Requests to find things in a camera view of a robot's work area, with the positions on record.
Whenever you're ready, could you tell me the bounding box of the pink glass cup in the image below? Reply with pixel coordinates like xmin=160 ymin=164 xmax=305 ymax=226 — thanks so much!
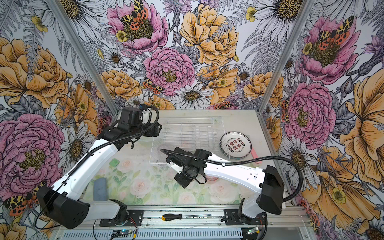
xmin=207 ymin=176 xmax=219 ymax=184

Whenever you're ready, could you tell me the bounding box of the white wire dish rack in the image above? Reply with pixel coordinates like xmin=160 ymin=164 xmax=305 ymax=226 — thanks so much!
xmin=150 ymin=117 xmax=225 ymax=167

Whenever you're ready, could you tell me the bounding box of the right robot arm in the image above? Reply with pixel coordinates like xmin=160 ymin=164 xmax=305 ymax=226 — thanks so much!
xmin=162 ymin=148 xmax=285 ymax=225

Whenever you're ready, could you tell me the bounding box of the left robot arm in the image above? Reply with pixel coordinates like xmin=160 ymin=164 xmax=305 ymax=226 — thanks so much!
xmin=37 ymin=105 xmax=162 ymax=229

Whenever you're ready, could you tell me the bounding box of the black yellow screwdriver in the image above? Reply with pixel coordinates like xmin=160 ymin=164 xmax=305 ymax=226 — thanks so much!
xmin=161 ymin=214 xmax=212 ymax=222

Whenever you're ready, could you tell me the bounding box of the blue grey sponge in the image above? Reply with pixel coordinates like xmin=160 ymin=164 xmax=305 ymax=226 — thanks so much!
xmin=93 ymin=178 xmax=108 ymax=201

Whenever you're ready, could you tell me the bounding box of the white vented panel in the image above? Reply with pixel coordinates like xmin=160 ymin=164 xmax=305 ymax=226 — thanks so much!
xmin=58 ymin=228 xmax=243 ymax=240

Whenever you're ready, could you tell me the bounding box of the green circuit board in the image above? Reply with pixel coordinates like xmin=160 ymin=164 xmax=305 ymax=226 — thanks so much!
xmin=111 ymin=229 xmax=137 ymax=240

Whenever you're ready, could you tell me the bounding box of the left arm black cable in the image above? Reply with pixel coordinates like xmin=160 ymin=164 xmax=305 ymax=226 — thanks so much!
xmin=34 ymin=104 xmax=160 ymax=230

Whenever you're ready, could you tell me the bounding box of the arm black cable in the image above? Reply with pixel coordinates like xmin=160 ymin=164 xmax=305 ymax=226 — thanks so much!
xmin=160 ymin=148 xmax=304 ymax=203
xmin=34 ymin=104 xmax=160 ymax=230

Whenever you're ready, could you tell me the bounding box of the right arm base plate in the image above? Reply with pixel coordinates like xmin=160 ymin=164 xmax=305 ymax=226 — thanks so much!
xmin=221 ymin=209 xmax=267 ymax=226

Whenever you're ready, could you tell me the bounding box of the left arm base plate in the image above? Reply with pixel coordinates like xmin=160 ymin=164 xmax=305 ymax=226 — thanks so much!
xmin=99 ymin=210 xmax=144 ymax=227

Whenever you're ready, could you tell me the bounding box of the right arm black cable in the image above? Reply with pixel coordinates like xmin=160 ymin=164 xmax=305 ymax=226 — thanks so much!
xmin=160 ymin=148 xmax=304 ymax=203

